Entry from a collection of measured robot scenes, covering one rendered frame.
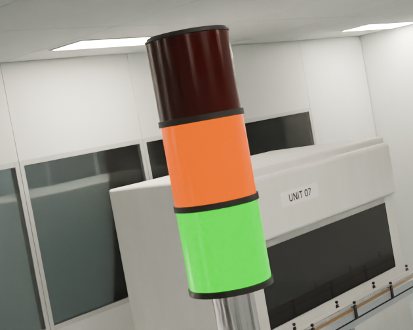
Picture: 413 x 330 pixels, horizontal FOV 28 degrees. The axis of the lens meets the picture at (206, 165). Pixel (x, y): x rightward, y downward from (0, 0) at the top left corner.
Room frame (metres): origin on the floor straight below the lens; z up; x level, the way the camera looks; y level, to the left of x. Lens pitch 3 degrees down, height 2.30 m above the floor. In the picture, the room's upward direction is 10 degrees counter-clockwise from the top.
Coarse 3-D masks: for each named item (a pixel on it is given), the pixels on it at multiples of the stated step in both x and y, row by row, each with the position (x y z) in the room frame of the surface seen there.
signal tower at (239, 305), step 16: (176, 32) 0.46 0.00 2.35; (192, 32) 0.46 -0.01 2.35; (224, 112) 0.46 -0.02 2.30; (240, 112) 0.47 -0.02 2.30; (256, 192) 0.47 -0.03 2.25; (176, 208) 0.47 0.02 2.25; (192, 208) 0.46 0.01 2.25; (208, 208) 0.46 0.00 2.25; (256, 288) 0.46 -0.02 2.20; (224, 304) 0.47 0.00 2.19; (240, 304) 0.47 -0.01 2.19; (224, 320) 0.47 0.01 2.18; (240, 320) 0.47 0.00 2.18; (256, 320) 0.48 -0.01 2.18
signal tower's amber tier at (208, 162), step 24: (216, 120) 0.46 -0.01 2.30; (240, 120) 0.47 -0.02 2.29; (168, 144) 0.47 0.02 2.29; (192, 144) 0.46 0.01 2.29; (216, 144) 0.46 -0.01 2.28; (240, 144) 0.47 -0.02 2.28; (168, 168) 0.48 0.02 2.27; (192, 168) 0.46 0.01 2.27; (216, 168) 0.46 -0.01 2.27; (240, 168) 0.46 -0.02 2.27; (192, 192) 0.46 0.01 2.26; (216, 192) 0.46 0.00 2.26; (240, 192) 0.46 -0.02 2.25
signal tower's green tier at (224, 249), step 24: (192, 216) 0.46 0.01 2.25; (216, 216) 0.46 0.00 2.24; (240, 216) 0.46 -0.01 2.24; (192, 240) 0.46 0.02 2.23; (216, 240) 0.46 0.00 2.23; (240, 240) 0.46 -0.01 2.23; (264, 240) 0.48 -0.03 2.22; (192, 264) 0.47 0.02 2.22; (216, 264) 0.46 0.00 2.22; (240, 264) 0.46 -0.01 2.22; (264, 264) 0.47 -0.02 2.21; (192, 288) 0.47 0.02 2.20; (216, 288) 0.46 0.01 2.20; (240, 288) 0.46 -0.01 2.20
